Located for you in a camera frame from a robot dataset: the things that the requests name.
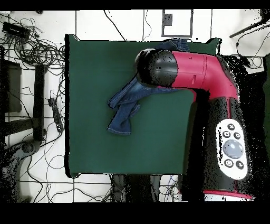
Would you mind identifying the blue denim jeans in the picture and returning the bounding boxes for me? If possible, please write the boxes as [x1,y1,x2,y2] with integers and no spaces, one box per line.
[107,39,189,136]

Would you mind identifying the dark flat panel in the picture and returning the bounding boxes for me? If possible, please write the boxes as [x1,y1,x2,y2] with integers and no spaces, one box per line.
[0,59,22,114]

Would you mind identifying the dark green table cloth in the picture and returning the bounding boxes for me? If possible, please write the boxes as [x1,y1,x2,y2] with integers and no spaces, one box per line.
[64,33,222,178]

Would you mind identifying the black power strip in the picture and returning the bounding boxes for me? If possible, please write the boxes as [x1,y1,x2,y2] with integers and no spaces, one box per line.
[47,97,64,133]

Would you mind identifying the black wheeled chair base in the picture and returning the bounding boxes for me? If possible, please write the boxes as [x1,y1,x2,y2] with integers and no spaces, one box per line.
[0,139,42,202]

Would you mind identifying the black power adapter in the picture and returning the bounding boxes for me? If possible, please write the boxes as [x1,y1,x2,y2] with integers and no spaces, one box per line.
[241,55,252,68]

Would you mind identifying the black tripod pole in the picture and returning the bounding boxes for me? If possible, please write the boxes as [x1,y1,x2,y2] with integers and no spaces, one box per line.
[229,9,270,39]

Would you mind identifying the black electronics box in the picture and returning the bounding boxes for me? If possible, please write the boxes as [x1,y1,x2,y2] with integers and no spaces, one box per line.
[1,21,31,40]

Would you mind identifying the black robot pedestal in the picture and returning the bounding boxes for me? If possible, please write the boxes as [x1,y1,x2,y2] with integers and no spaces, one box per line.
[111,174,161,202]

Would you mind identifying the black floor cable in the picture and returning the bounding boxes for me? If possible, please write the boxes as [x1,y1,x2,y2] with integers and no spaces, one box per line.
[103,10,128,41]

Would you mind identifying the black stand base frame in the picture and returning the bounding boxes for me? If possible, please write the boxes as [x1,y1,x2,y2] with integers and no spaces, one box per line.
[3,63,47,142]

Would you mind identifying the grey square floor frame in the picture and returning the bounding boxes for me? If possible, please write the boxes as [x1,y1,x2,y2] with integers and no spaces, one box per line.
[161,9,194,38]

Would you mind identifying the black cable tangle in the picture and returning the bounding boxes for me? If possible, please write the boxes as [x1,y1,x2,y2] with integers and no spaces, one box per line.
[0,16,66,70]

